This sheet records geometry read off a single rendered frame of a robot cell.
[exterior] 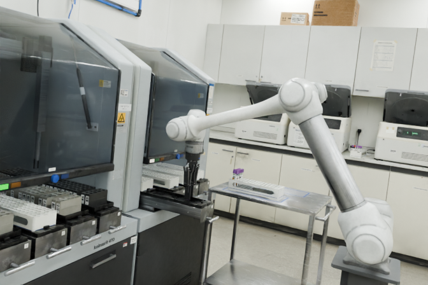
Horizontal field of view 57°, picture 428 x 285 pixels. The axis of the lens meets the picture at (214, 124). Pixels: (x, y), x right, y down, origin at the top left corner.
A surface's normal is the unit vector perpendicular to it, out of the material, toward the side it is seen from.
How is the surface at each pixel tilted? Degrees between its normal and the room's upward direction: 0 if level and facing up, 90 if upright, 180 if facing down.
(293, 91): 85
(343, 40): 90
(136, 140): 90
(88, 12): 90
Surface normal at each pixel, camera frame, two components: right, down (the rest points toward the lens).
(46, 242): 0.90, 0.12
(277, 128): -0.46, 0.01
